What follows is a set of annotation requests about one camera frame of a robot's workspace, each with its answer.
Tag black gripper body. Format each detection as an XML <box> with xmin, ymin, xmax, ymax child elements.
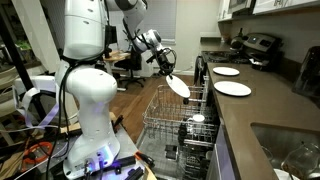
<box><xmin>154</xmin><ymin>48</ymin><xmax>176</xmax><ymax>76</ymax></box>

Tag white ceramic plate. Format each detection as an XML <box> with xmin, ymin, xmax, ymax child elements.
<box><xmin>212</xmin><ymin>66</ymin><xmax>241</xmax><ymax>77</ymax></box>
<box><xmin>165</xmin><ymin>74</ymin><xmax>192</xmax><ymax>99</ymax></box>
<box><xmin>213</xmin><ymin>80</ymin><xmax>253</xmax><ymax>98</ymax></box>

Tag black office chair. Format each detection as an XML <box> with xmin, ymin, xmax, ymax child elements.
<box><xmin>114</xmin><ymin>46</ymin><xmax>148</xmax><ymax>90</ymax></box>

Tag wooden desk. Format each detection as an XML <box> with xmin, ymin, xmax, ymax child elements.
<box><xmin>102</xmin><ymin>49</ymin><xmax>133</xmax><ymax>93</ymax></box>

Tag white mug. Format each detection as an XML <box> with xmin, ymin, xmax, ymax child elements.
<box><xmin>190</xmin><ymin>113</ymin><xmax>206</xmax><ymax>134</ymax></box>

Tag black cup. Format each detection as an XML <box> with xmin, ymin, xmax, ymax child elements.
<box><xmin>177</xmin><ymin>122</ymin><xmax>188</xmax><ymax>147</ymax></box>

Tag orange black clamp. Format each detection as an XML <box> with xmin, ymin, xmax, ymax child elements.
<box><xmin>112</xmin><ymin>114</ymin><xmax>125</xmax><ymax>133</ymax></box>

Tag dark kettle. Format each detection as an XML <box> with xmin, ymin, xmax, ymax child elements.
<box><xmin>229</xmin><ymin>27</ymin><xmax>248</xmax><ymax>52</ymax></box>

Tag grey dishwasher door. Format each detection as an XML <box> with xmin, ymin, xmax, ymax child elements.
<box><xmin>135</xmin><ymin>128</ymin><xmax>188</xmax><ymax>180</ymax></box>

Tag metal robot table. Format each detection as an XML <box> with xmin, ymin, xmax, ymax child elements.
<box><xmin>9</xmin><ymin>124</ymin><xmax>149</xmax><ymax>180</ymax></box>

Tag orange black tool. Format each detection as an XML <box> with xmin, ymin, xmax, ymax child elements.
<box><xmin>134</xmin><ymin>150</ymin><xmax>156</xmax><ymax>169</ymax></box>

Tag lower dishwasher rack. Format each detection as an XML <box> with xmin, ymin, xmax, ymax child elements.
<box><xmin>176</xmin><ymin>141</ymin><xmax>219</xmax><ymax>180</ymax></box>

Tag white lower cabinet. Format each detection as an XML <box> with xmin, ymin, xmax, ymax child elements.
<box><xmin>205</xmin><ymin>121</ymin><xmax>242</xmax><ymax>180</ymax></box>

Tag black blocks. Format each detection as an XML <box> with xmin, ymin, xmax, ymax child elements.
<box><xmin>109</xmin><ymin>155</ymin><xmax>145</xmax><ymax>180</ymax></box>

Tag light wooden board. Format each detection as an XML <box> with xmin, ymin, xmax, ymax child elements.
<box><xmin>63</xmin><ymin>111</ymin><xmax>118</xmax><ymax>135</ymax></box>

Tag white box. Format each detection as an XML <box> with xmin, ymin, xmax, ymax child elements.
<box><xmin>12</xmin><ymin>74</ymin><xmax>58</xmax><ymax>101</ymax></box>

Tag white upper cabinets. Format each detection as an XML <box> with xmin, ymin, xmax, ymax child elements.
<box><xmin>216</xmin><ymin>0</ymin><xmax>320</xmax><ymax>24</ymax></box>

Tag steel kitchen sink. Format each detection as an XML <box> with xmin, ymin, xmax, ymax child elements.
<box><xmin>249</xmin><ymin>122</ymin><xmax>320</xmax><ymax>180</ymax></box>

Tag green house plant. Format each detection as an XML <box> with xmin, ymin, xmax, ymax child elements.
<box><xmin>14</xmin><ymin>39</ymin><xmax>34</xmax><ymax>63</ymax></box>

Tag black tripod pole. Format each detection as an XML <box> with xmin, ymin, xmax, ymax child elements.
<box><xmin>0</xmin><ymin>13</ymin><xmax>48</xmax><ymax>123</ymax></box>

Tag white dish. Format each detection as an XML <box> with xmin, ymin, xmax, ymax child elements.
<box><xmin>273</xmin><ymin>167</ymin><xmax>301</xmax><ymax>180</ymax></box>

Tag clear glass pitcher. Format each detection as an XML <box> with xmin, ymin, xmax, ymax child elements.
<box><xmin>280</xmin><ymin>141</ymin><xmax>320</xmax><ymax>180</ymax></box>

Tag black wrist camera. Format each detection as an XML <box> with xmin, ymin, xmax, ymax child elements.
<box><xmin>145</xmin><ymin>54</ymin><xmax>158</xmax><ymax>65</ymax></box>

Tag white wire dishwasher rack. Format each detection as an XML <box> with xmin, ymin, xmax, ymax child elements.
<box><xmin>142</xmin><ymin>83</ymin><xmax>220</xmax><ymax>145</ymax></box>

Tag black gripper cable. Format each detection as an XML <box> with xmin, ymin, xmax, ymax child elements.
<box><xmin>121</xmin><ymin>18</ymin><xmax>178</xmax><ymax>74</ymax></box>

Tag black cable bundle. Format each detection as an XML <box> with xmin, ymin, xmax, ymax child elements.
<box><xmin>44</xmin><ymin>49</ymin><xmax>81</xmax><ymax>180</ymax></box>

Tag white ribbon cable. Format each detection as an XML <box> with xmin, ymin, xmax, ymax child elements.
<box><xmin>12</xmin><ymin>87</ymin><xmax>63</xmax><ymax>132</ymax></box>

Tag orange cable coil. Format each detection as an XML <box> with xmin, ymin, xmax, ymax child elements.
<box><xmin>20</xmin><ymin>140</ymin><xmax>55</xmax><ymax>165</ymax></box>

